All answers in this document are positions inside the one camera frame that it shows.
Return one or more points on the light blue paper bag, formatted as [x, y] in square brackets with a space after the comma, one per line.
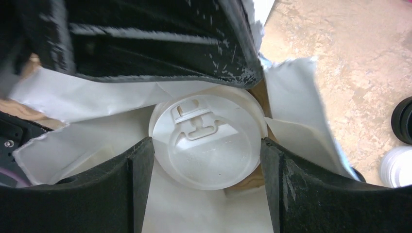
[106, 119]

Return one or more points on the single brown pulp cup carrier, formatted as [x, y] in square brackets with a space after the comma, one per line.
[13, 108]

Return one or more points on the black cup lid stack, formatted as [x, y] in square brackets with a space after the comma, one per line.
[401, 121]

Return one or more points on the white plastic cup lid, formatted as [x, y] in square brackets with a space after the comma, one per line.
[209, 140]

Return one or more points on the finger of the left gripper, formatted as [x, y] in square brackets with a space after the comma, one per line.
[129, 41]

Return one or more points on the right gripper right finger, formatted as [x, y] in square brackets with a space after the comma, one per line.
[306, 198]

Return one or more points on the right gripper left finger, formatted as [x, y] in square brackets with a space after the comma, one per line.
[108, 198]

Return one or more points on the white cup lid stack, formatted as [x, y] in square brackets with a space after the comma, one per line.
[396, 167]

